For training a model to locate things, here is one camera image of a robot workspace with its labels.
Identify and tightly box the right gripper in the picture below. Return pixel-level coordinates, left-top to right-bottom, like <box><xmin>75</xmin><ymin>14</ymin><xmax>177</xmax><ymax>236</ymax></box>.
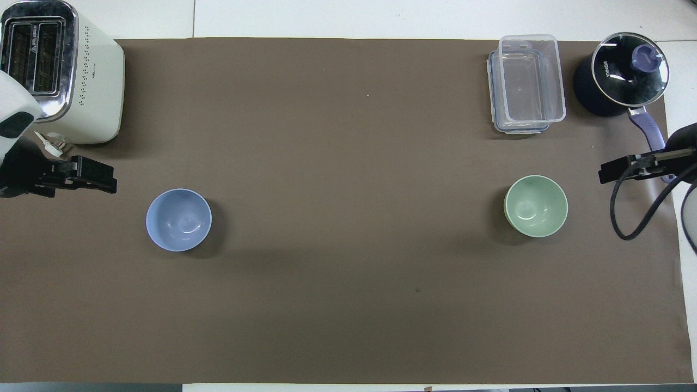
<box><xmin>665</xmin><ymin>122</ymin><xmax>697</xmax><ymax>184</ymax></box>

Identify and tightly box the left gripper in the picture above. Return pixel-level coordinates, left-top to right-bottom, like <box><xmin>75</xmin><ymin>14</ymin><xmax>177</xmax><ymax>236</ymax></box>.
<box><xmin>0</xmin><ymin>136</ymin><xmax>57</xmax><ymax>198</ymax></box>

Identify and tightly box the green bowl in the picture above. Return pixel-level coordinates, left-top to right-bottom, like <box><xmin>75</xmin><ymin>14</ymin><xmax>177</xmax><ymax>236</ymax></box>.
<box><xmin>503</xmin><ymin>174</ymin><xmax>569</xmax><ymax>238</ymax></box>

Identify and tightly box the blue bowl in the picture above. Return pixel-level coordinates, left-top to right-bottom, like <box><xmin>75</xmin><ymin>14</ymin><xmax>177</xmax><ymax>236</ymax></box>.
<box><xmin>145</xmin><ymin>188</ymin><xmax>213</xmax><ymax>253</ymax></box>

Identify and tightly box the white power plug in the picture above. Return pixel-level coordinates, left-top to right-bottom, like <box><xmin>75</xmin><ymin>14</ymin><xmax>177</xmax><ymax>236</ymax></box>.
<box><xmin>34</xmin><ymin>131</ymin><xmax>68</xmax><ymax>159</ymax></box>

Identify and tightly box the glass pot lid purple knob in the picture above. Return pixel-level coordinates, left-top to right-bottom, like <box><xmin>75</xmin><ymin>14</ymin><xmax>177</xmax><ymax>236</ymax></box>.
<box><xmin>591</xmin><ymin>32</ymin><xmax>670</xmax><ymax>107</ymax></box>

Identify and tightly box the white toaster with chrome top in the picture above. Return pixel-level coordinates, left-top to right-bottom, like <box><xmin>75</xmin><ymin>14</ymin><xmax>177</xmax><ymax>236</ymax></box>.
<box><xmin>0</xmin><ymin>0</ymin><xmax>126</xmax><ymax>145</ymax></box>

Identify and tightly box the clear plastic food container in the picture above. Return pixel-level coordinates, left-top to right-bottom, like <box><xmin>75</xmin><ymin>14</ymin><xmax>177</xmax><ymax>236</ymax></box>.
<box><xmin>498</xmin><ymin>34</ymin><xmax>567</xmax><ymax>124</ymax></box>

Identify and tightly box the clear container lid blue seal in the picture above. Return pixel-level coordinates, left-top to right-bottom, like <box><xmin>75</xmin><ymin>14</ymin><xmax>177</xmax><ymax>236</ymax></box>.
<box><xmin>486</xmin><ymin>50</ymin><xmax>552</xmax><ymax>134</ymax></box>

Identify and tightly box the black cable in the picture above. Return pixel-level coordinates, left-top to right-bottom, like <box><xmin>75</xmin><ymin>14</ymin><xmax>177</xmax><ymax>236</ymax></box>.
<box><xmin>609</xmin><ymin>155</ymin><xmax>688</xmax><ymax>241</ymax></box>

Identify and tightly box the dark blue saucepan purple handle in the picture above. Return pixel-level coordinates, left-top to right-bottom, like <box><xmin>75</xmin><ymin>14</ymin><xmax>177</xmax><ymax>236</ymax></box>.
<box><xmin>572</xmin><ymin>32</ymin><xmax>677</xmax><ymax>183</ymax></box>

